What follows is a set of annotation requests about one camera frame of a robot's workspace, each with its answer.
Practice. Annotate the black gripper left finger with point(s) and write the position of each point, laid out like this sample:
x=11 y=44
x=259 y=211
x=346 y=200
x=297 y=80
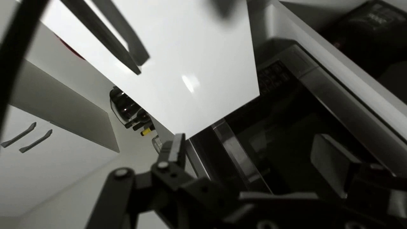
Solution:
x=174 y=151

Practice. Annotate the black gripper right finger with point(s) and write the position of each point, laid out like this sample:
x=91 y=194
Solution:
x=335 y=164

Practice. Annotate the yellow-capped dark bottle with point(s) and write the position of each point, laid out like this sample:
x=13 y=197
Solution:
x=147 y=132

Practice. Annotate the black coffee maker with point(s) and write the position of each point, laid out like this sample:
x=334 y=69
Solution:
x=128 y=109

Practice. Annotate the white upper kitchen cabinet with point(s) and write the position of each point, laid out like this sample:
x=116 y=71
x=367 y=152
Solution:
x=34 y=179

